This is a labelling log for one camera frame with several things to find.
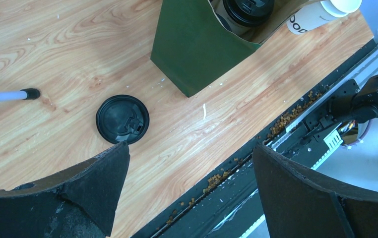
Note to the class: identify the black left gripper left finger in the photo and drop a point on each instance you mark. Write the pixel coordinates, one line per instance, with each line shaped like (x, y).
(77, 202)

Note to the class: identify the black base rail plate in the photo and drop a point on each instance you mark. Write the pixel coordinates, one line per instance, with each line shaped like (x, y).
(226, 204)

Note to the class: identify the black coffee cup lid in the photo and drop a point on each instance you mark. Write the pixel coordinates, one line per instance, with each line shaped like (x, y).
(249, 13)

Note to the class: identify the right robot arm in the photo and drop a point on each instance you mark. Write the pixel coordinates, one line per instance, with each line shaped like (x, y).
(360, 107)

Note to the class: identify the green paper bag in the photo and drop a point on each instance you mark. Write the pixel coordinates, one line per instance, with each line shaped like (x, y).
(193, 48)

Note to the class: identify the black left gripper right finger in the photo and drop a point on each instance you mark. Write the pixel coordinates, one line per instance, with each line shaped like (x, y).
(299, 202)

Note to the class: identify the white paper cup stack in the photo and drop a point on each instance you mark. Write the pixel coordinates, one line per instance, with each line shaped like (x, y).
(320, 13)

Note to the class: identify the white tripod stand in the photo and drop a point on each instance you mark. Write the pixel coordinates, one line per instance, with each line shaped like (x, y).
(24, 94)

